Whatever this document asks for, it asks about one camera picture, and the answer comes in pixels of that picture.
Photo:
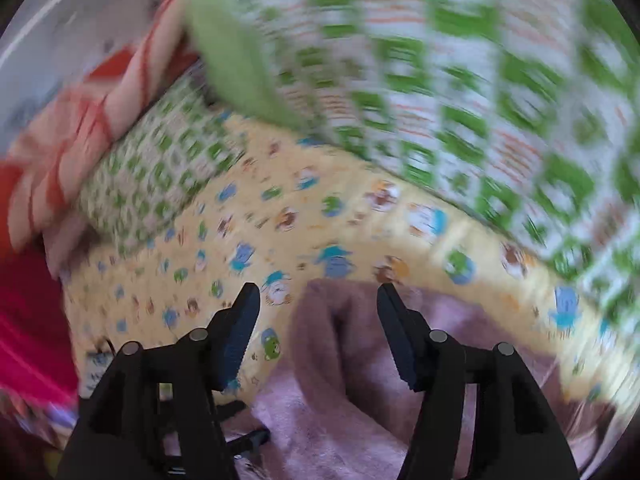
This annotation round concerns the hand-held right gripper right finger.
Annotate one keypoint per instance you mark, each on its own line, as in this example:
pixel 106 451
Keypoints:
pixel 402 345

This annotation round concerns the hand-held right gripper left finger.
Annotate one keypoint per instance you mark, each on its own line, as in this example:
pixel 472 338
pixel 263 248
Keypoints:
pixel 235 345

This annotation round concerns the purple knit sweater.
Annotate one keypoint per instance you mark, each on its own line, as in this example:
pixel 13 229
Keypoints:
pixel 340 360

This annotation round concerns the yellow bear print bedsheet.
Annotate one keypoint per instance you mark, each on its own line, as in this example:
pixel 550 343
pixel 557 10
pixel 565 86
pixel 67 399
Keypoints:
pixel 350 210

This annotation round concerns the small green checked pillow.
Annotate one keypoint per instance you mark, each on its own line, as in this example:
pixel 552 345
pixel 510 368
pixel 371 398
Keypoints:
pixel 150 175

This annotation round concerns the magenta fleece blanket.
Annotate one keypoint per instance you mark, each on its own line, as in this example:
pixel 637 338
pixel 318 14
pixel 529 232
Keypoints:
pixel 30 335

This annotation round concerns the pink red floral blanket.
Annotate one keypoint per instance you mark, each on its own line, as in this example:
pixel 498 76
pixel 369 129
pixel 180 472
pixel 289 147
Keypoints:
pixel 75 160

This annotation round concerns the large green checked pillow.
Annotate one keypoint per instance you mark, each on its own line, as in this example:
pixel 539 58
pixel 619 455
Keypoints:
pixel 450 85

